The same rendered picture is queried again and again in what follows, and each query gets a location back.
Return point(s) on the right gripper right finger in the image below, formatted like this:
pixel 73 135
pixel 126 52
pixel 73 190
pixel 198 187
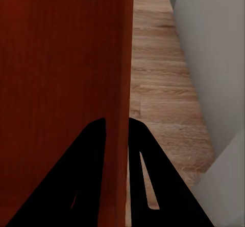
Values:
pixel 178 206

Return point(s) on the storage box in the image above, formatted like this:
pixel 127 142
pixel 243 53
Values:
pixel 63 64

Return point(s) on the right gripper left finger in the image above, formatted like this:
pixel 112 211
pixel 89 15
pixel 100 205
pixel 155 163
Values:
pixel 69 195

